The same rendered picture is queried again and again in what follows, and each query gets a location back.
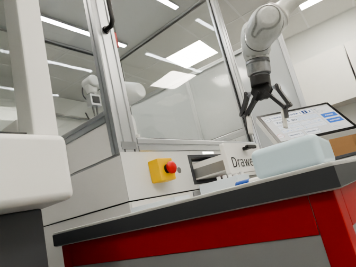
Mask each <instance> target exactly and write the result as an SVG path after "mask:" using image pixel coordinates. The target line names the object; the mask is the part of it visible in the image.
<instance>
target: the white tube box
mask: <svg viewBox="0 0 356 267"><path fill-rule="evenodd" d="M249 178H250V177H249V175H248V174H241V175H235V176H231V177H228V178H225V179H221V180H217V181H213V182H210V183H206V184H202V185H200V186H199V188H200V192H201V194H205V193H209V192H214V191H218V190H221V189H225V188H229V187H232V186H235V183H236V182H238V181H242V180H245V179H249Z"/></svg>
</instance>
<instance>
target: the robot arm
mask: <svg viewBox="0 0 356 267"><path fill-rule="evenodd" d="M307 1H308V0H280V1H278V2H277V3H267V4H265V5H262V6H260V7H259V8H257V9H256V10H255V11H254V12H253V14H252V15H251V17H250V19H249V21H248V22H246V23H245V24H244V25H243V27H242V31H241V48H242V53H243V57H244V59H245V63H246V70H247V76H248V77H249V78H250V83H251V89H252V90H251V92H244V99H243V103H242V107H241V110H240V113H239V116H240V117H243V118H244V120H245V125H246V126H247V128H248V134H249V135H253V127H252V119H251V117H250V114H251V112H252V111H253V109H254V107H255V105H256V103H257V102H258V101H262V100H266V99H268V98H270V99H272V100H273V101H274V102H275V103H276V104H278V105H279V106H281V107H282V109H281V116H282V123H283V128H285V129H288V123H287V118H289V113H288V108H289V107H291V106H293V104H292V103H291V102H290V100H289V99H288V98H287V96H286V95H285V94H284V92H283V91H282V89H281V86H280V84H277V83H276V84H275V85H273V86H272V85H271V78H270V74H271V65H270V52H271V45H272V44H273V43H274V41H275V40H277V39H278V37H279V36H280V35H281V33H282V32H283V31H284V29H285V28H286V27H287V26H288V24H289V16H290V14H291V13H292V12H293V11H294V10H295V9H296V8H297V7H298V6H299V5H301V4H303V3H305V2H307ZM273 89H274V90H276V91H277V92H278V93H279V95H280V96H281V97H282V99H283V100H284V101H285V103H286V105H285V104H284V103H282V102H281V101H280V100H279V99H277V98H276V97H275V96H274V95H273V94H272V91H273ZM251 95H253V98H252V99H251V102H250V104H249V106H248V102H249V100H250V97H251ZM247 106H248V107H247Z"/></svg>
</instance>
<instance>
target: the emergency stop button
mask: <svg viewBox="0 0 356 267"><path fill-rule="evenodd" d="M166 168H167V170H168V172H169V173H171V174H173V173H175V172H176V170H177V166H176V164H175V163H174V162H173V161H169V162H167V164H166Z"/></svg>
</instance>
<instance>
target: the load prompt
mask: <svg viewBox="0 0 356 267"><path fill-rule="evenodd" d="M309 113H314V111H313V110H312V109H305V110H300V111H295V112H290V113H289V118H291V117H295V116H299V115H304V114H309ZM269 118H270V119H271V121H276V120H280V119H282V116H281V114H280V115H274V116H271V117H269Z"/></svg>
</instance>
